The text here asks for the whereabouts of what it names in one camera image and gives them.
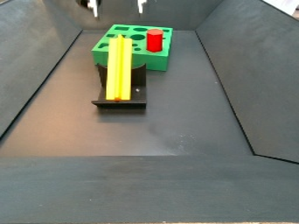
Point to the green foam shape board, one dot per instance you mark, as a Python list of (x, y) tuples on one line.
[(154, 60)]

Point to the yellow star-profile bar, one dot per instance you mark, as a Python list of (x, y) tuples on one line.
[(118, 62)]

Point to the red hexagonal peg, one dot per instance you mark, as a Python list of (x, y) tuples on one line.
[(154, 40)]

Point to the black curved fixture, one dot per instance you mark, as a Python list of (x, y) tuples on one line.
[(137, 100)]

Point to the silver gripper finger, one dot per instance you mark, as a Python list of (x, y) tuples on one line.
[(140, 5), (93, 6)]

